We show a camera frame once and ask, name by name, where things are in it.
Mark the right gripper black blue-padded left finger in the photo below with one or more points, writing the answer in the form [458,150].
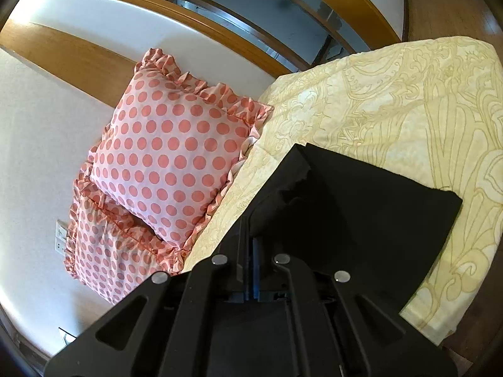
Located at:
[195,324]

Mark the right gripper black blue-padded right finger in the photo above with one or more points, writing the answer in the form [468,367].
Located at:
[331,325]

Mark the black pants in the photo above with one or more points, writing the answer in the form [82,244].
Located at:
[337,213]

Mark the left pink polka-dot pillow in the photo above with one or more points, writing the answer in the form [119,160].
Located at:
[107,248]

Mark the pink polka-dot pillow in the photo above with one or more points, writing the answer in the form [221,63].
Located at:
[174,146]
[107,248]

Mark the right pink polka-dot pillow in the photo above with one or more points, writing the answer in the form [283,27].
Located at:
[174,146]

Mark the yellow patterned bed cover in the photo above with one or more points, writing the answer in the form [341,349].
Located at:
[429,110]

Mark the white wall socket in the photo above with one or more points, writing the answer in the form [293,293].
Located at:
[60,237]

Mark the wooden door frame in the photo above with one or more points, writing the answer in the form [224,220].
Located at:
[93,45]

